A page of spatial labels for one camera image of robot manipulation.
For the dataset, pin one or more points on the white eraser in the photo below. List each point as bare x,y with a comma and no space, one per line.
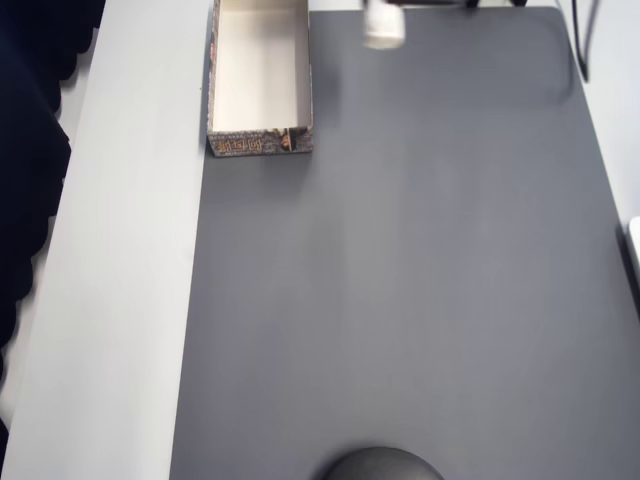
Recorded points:
384,25

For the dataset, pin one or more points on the black round-base desk stand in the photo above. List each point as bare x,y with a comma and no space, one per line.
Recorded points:
382,465

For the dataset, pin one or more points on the grey table mat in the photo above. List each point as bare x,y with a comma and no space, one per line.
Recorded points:
375,275

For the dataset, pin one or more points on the patterned open cardboard box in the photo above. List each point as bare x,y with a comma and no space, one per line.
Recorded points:
260,144

